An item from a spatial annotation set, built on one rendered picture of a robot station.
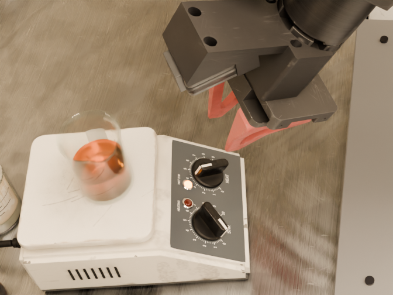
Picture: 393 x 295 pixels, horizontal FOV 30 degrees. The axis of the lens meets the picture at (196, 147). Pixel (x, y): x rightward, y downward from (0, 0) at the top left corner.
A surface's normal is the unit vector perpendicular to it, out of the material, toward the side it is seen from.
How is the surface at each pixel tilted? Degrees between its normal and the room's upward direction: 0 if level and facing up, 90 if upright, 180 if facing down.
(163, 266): 90
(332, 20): 85
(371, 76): 4
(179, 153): 30
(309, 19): 73
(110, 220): 0
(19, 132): 0
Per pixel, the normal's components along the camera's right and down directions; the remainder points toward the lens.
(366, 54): -0.15, -0.53
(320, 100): 0.41, -0.54
